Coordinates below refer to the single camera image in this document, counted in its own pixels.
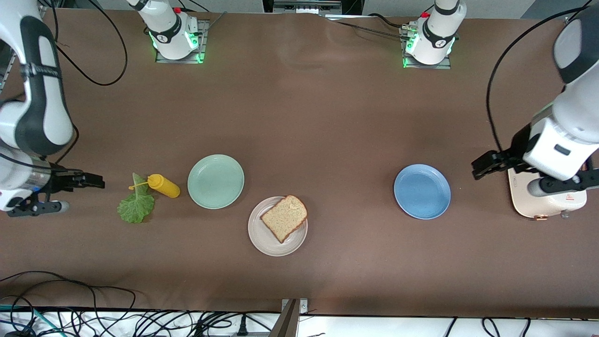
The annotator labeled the green lettuce leaf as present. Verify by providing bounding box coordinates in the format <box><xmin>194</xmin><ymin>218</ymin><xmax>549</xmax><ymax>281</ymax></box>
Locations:
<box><xmin>117</xmin><ymin>172</ymin><xmax>155</xmax><ymax>224</ymax></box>

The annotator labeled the yellow squeeze bottle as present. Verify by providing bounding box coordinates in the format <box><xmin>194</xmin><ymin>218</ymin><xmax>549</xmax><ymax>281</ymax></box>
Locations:
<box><xmin>128</xmin><ymin>174</ymin><xmax>181</xmax><ymax>199</ymax></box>

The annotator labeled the brown bread slice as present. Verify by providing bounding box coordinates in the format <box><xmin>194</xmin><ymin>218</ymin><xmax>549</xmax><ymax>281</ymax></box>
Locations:
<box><xmin>260</xmin><ymin>195</ymin><xmax>308</xmax><ymax>244</ymax></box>

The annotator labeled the blue plate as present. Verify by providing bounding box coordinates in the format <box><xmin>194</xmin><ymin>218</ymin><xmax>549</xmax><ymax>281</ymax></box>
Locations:
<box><xmin>394</xmin><ymin>164</ymin><xmax>452</xmax><ymax>220</ymax></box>

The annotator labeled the green plate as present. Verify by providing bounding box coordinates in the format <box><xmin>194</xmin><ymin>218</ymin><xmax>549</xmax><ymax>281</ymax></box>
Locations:
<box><xmin>187</xmin><ymin>154</ymin><xmax>245</xmax><ymax>210</ymax></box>

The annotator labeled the beige plate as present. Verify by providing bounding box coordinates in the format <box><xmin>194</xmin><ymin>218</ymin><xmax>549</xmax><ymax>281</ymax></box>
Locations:
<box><xmin>248</xmin><ymin>196</ymin><xmax>308</xmax><ymax>257</ymax></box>

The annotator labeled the cream white toaster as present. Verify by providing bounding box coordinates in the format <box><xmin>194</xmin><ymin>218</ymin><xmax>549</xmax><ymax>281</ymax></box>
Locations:
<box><xmin>508</xmin><ymin>166</ymin><xmax>588</xmax><ymax>220</ymax></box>

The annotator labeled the white power strip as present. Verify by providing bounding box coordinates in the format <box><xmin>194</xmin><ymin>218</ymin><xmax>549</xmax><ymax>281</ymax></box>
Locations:
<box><xmin>273</xmin><ymin>0</ymin><xmax>342</xmax><ymax>15</ymax></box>

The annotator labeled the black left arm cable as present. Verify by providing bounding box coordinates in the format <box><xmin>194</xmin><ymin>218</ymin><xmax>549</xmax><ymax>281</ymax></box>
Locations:
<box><xmin>486</xmin><ymin>0</ymin><xmax>595</xmax><ymax>154</ymax></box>

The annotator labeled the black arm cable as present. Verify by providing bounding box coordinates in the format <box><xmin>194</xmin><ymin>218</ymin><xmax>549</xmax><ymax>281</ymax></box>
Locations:
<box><xmin>486</xmin><ymin>0</ymin><xmax>595</xmax><ymax>154</ymax></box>
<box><xmin>49</xmin><ymin>0</ymin><xmax>128</xmax><ymax>87</ymax></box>

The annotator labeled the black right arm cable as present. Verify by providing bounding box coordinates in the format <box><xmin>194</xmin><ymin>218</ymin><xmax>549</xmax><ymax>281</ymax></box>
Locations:
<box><xmin>49</xmin><ymin>0</ymin><xmax>128</xmax><ymax>87</ymax></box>

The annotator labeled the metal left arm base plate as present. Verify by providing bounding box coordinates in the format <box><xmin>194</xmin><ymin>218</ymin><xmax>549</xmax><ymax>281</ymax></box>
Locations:
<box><xmin>402</xmin><ymin>26</ymin><xmax>452</xmax><ymax>70</ymax></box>

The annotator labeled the teal cable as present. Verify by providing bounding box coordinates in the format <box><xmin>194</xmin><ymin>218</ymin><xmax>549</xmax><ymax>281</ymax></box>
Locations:
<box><xmin>0</xmin><ymin>304</ymin><xmax>52</xmax><ymax>334</ymax></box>

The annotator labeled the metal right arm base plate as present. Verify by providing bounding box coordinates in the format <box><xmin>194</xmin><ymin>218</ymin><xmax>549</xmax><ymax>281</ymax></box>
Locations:
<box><xmin>155</xmin><ymin>19</ymin><xmax>210</xmax><ymax>64</ymax></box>

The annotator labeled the grey metal post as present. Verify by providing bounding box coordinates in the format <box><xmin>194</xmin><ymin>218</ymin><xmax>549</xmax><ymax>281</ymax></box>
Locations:
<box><xmin>274</xmin><ymin>298</ymin><xmax>308</xmax><ymax>337</ymax></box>

